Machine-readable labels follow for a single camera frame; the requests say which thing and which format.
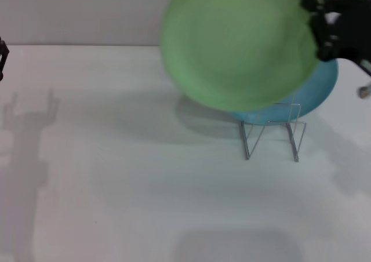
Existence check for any metal wire plate rack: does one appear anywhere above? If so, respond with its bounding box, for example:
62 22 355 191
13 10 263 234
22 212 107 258
240 93 307 162

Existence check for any blue plastic plate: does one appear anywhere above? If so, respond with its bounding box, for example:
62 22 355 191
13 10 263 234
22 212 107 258
228 57 339 126

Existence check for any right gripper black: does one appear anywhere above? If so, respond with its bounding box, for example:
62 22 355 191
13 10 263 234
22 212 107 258
300 0 371 63

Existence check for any green plastic plate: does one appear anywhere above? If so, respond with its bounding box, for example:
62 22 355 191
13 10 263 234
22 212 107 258
160 0 324 112

